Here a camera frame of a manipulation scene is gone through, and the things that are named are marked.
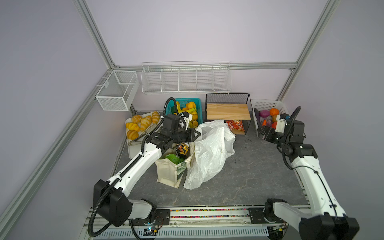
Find yellow black chips bag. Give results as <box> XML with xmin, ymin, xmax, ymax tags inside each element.
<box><xmin>176</xmin><ymin>143</ymin><xmax>190</xmax><ymax>159</ymax></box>

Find green snack bag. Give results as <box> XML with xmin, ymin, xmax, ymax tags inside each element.
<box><xmin>166</xmin><ymin>154</ymin><xmax>184</xmax><ymax>165</ymax></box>

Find black mesh wooden shelf rack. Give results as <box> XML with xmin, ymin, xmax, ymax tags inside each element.
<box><xmin>205</xmin><ymin>93</ymin><xmax>253</xmax><ymax>135</ymax></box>

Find striped bread loaf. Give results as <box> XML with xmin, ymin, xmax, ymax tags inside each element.
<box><xmin>140</xmin><ymin>116</ymin><xmax>152</xmax><ymax>132</ymax></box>

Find white bread tray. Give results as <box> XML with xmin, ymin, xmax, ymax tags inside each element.
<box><xmin>125</xmin><ymin>112</ymin><xmax>153</xmax><ymax>158</ymax></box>

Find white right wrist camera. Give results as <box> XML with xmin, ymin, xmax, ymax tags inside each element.
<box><xmin>275</xmin><ymin>119</ymin><xmax>287</xmax><ymax>133</ymax></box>

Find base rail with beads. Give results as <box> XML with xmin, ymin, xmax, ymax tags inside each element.
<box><xmin>86</xmin><ymin>204</ymin><xmax>313</xmax><ymax>240</ymax></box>

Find croissant bread left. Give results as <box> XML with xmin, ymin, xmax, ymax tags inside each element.
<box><xmin>126</xmin><ymin>123</ymin><xmax>141</xmax><ymax>132</ymax></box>

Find purple onion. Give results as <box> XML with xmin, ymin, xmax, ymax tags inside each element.
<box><xmin>259</xmin><ymin>110</ymin><xmax>270</xmax><ymax>119</ymax></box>

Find orange pumpkin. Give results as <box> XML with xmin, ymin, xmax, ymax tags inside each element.
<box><xmin>270</xmin><ymin>108</ymin><xmax>280</xmax><ymax>116</ymax></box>

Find croissant bread top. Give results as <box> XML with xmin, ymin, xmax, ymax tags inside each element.
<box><xmin>131</xmin><ymin>115</ymin><xmax>142</xmax><ymax>124</ymax></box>

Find croissant bread bottom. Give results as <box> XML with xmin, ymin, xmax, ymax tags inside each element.
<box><xmin>127</xmin><ymin>130</ymin><xmax>139</xmax><ymax>141</ymax></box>

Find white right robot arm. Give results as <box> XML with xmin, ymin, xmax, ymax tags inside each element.
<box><xmin>258</xmin><ymin>107</ymin><xmax>360</xmax><ymax>240</ymax></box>

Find white plastic grocery bag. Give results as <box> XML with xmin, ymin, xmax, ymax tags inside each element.
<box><xmin>184</xmin><ymin>120</ymin><xmax>236</xmax><ymax>190</ymax></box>

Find teal plastic fruit basket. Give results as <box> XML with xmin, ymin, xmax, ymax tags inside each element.
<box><xmin>164</xmin><ymin>98</ymin><xmax>204</xmax><ymax>129</ymax></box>

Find metal tongs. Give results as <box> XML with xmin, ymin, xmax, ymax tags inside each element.
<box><xmin>127</xmin><ymin>125</ymin><xmax>162</xmax><ymax>146</ymax></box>

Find croissant bread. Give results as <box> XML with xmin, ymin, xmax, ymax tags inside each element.
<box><xmin>127</xmin><ymin>130</ymin><xmax>139</xmax><ymax>141</ymax></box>
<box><xmin>126</xmin><ymin>123</ymin><xmax>141</xmax><ymax>132</ymax></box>
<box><xmin>131</xmin><ymin>115</ymin><xmax>142</xmax><ymax>124</ymax></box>

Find white mesh wall box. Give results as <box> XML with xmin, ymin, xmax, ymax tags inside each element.
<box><xmin>96</xmin><ymin>71</ymin><xmax>140</xmax><ymax>112</ymax></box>

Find striped bread right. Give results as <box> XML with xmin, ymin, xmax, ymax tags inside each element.
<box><xmin>152</xmin><ymin>111</ymin><xmax>161</xmax><ymax>125</ymax></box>

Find yellow banana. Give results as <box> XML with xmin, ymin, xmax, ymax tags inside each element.
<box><xmin>177</xmin><ymin>102</ymin><xmax>197</xmax><ymax>114</ymax></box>

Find white wire wall rack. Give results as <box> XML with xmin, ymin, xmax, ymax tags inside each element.
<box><xmin>141</xmin><ymin>61</ymin><xmax>232</xmax><ymax>94</ymax></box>

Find white plastic vegetable basket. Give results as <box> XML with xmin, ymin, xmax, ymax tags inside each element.
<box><xmin>251</xmin><ymin>99</ymin><xmax>290</xmax><ymax>133</ymax></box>

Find red chips bag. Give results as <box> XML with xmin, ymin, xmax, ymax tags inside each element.
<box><xmin>226</xmin><ymin>120</ymin><xmax>245</xmax><ymax>131</ymax></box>

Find beige canvas tote bag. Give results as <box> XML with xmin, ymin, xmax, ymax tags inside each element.
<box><xmin>155</xmin><ymin>143</ymin><xmax>195</xmax><ymax>189</ymax></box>

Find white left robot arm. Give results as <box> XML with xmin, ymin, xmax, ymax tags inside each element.
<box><xmin>87</xmin><ymin>111</ymin><xmax>201</xmax><ymax>238</ymax></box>

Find orange fruit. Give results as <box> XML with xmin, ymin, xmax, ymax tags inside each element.
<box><xmin>186</xmin><ymin>102</ymin><xmax>196</xmax><ymax>109</ymax></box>

